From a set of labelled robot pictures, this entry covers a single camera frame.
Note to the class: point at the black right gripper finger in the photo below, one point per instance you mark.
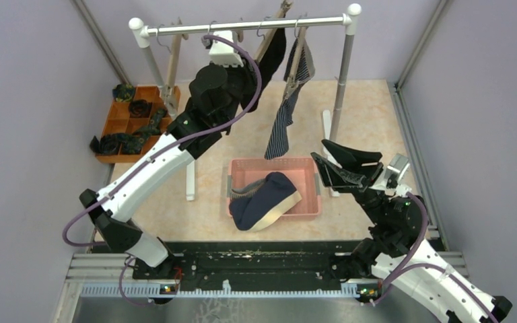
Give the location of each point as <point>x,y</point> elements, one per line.
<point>348,157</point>
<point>336,177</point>

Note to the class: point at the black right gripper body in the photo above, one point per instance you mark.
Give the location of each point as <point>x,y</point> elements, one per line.
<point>371,192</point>

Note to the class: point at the navy blue underwear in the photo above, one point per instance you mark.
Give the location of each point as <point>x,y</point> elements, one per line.
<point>276,197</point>

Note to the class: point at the dark striped underwear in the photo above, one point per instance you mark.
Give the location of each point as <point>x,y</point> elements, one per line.
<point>278,144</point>

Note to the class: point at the black underwear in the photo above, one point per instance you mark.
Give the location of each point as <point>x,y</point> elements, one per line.
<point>271,61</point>

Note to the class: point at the beige clip hanger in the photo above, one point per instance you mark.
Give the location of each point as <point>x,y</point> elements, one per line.
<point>234,36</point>
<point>268,36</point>
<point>167,91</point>
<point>291,81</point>

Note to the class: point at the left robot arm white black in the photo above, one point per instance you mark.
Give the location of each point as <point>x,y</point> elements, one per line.
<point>215,95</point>

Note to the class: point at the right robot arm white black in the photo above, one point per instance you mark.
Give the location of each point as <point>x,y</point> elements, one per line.
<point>397,252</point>

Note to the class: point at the pink plastic basket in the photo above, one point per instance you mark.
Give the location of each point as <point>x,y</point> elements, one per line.
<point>300,171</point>

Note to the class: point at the green patterned tie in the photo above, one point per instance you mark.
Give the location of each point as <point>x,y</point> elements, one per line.
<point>141,129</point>

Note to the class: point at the orange wooden divider tray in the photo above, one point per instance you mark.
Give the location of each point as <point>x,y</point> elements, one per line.
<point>146,101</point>

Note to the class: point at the black rolled cloth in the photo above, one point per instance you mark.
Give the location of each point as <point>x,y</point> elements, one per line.
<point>109,144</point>

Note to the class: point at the green patterned rolled cloth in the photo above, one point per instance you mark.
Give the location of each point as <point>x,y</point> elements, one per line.
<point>123,92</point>

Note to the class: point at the white metal clothes rack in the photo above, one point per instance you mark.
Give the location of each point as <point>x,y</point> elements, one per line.
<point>143,33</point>

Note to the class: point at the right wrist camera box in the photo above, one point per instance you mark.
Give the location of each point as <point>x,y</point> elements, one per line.
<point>395,173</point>

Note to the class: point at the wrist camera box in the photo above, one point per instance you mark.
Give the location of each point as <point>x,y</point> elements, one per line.
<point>395,173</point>
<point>223,54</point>

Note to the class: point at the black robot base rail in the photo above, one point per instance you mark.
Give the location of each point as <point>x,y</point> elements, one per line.
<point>273,269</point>

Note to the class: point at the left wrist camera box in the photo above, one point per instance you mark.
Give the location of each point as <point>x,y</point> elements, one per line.
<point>223,54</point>

